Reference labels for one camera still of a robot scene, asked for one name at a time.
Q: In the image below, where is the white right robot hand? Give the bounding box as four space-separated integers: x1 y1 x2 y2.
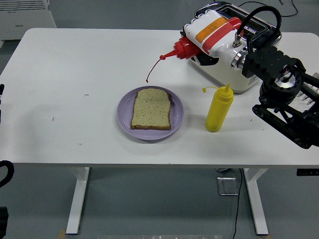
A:
180 9 249 67

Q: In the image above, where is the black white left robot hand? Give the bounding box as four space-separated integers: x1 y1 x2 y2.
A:
0 84 5 125

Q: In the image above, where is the red squeeze bottle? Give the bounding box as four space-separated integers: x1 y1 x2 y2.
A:
146 16 243 84

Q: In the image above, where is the speckled bread slice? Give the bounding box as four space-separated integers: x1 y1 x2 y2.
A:
130 88 172 131

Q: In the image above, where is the cream chrome toaster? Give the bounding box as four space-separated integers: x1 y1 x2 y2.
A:
187 1 283 95

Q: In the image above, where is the yellow squeeze bottle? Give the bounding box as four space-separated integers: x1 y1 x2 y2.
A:
201 83 234 133

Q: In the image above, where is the white floor appliance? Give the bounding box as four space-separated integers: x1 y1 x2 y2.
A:
0 0 57 48

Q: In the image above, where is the silver metal toast rack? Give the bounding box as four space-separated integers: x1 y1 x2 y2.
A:
298 72 319 106

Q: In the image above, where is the purple round plate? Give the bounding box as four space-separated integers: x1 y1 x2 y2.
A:
117 86 184 142

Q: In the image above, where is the white table leg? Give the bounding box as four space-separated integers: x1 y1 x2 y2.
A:
243 168 269 236
65 167 90 235

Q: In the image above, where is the metal floor socket plate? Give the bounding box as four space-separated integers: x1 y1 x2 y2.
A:
216 176 240 197

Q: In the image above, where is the black table control panel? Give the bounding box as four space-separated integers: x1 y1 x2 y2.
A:
296 169 319 176

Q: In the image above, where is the black floor cable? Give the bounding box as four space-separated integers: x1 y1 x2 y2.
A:
238 0 299 17

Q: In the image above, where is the black hanging power cable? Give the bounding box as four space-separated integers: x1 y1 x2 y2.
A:
231 168 244 239

